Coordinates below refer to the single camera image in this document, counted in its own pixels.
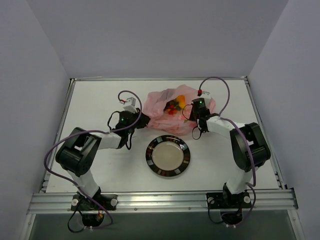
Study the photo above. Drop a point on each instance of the aluminium front rail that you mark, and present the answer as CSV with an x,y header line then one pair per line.
x,y
161,202

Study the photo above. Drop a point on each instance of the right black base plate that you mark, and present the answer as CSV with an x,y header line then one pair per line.
x,y
222,200

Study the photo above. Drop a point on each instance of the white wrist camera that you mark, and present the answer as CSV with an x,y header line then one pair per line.
x,y
203,94
129,104

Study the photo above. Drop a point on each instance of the fake fruits in bag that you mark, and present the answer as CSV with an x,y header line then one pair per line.
x,y
175,106

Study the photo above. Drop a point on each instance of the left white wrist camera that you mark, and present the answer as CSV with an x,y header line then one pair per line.
x,y
129,104

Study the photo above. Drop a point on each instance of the black rimmed ceramic plate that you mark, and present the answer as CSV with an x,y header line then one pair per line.
x,y
168,156

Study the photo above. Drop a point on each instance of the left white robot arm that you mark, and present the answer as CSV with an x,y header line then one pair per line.
x,y
77,153

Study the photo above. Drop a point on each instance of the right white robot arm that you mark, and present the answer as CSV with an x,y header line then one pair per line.
x,y
249,147

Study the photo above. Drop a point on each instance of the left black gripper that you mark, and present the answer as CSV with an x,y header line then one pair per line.
x,y
144,120

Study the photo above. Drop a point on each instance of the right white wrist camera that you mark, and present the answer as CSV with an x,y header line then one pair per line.
x,y
203,94

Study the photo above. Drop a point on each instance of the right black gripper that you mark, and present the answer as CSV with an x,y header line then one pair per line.
x,y
198,108

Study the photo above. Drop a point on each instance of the pink plastic bag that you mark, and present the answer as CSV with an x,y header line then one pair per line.
x,y
178,124

